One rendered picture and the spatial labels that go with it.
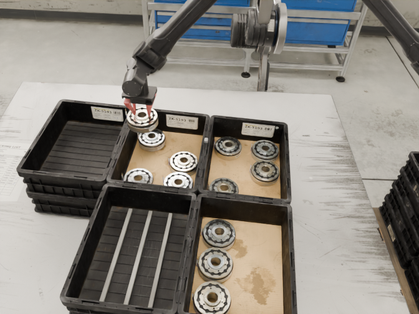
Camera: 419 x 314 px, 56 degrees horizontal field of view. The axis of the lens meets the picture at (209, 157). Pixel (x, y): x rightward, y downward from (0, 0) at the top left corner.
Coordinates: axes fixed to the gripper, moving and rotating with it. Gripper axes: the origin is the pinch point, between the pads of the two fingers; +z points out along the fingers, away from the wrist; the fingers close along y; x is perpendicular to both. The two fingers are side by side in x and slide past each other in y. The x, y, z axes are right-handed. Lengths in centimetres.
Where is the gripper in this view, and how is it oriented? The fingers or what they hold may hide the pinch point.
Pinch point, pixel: (141, 113)
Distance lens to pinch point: 134.4
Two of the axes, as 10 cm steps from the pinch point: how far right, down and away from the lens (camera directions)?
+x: 1.3, -7.1, 6.9
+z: -0.3, 6.9, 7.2
